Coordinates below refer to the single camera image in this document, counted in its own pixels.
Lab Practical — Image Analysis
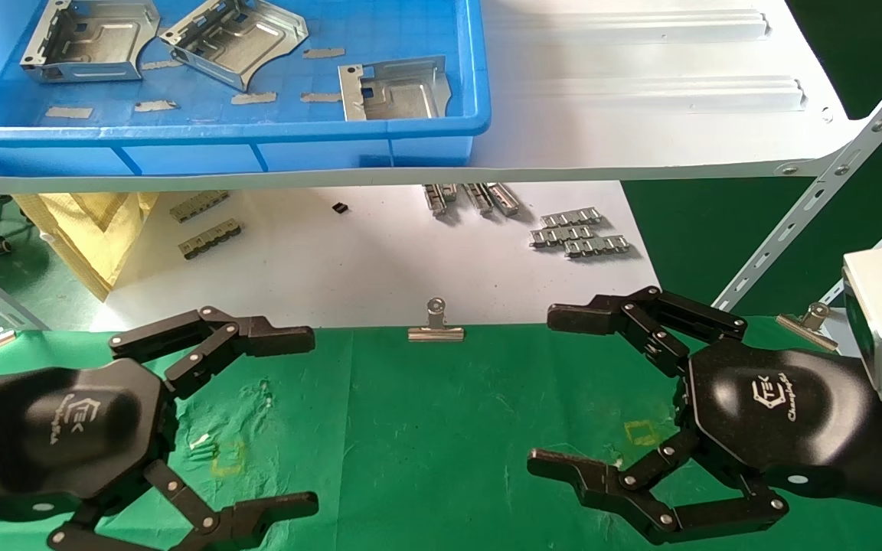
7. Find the dark metal clip strip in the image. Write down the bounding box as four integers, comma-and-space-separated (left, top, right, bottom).
170, 191, 230, 223
178, 219, 243, 260

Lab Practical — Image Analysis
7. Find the grey metal beam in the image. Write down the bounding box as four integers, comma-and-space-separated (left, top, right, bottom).
0, 253, 51, 331

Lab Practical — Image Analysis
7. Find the white perforated shelf post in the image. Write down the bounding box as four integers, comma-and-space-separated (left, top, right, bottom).
713, 44, 882, 313

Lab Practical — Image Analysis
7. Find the silver metal clip strip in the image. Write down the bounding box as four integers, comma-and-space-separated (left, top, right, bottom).
563, 235, 632, 259
530, 225, 596, 248
541, 207, 603, 228

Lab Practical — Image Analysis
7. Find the blue plastic bin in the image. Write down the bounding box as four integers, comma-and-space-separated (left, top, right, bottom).
0, 0, 492, 178

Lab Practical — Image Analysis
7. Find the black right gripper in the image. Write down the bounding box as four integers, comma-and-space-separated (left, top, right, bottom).
527, 286, 882, 546

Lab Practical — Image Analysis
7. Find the white flat shelf board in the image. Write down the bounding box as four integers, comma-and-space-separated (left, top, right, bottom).
89, 181, 660, 331

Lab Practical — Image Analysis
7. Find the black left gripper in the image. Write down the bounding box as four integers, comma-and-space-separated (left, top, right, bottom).
0, 306, 320, 551

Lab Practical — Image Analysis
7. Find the silver metal rail part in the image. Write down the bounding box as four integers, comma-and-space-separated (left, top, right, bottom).
423, 184, 459, 219
462, 183, 494, 217
485, 182, 521, 217

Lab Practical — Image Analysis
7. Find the green table cloth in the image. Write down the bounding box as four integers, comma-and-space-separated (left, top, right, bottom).
0, 315, 882, 551

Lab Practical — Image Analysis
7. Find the white metal shelf board ribbed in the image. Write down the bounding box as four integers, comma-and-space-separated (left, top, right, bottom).
0, 0, 882, 194

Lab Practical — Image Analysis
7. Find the silver sheet metal bracket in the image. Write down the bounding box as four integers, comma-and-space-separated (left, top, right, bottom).
338, 56, 453, 122
159, 0, 309, 91
20, 0, 161, 83

